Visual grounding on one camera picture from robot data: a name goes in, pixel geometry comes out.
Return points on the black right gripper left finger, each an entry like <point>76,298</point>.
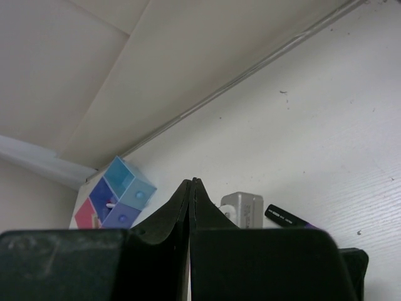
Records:
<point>146,262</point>

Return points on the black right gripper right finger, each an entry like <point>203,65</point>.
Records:
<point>230,263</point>

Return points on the black purple highlighter marker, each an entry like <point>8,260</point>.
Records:
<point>285,219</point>

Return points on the light blue drawer box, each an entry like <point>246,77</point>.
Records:
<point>129,185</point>

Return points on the pink drawer box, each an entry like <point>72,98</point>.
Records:
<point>83,215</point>

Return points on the dark blue drawer box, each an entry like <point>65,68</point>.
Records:
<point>110,211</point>

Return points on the aluminium rail back edge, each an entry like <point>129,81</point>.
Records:
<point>180,56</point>

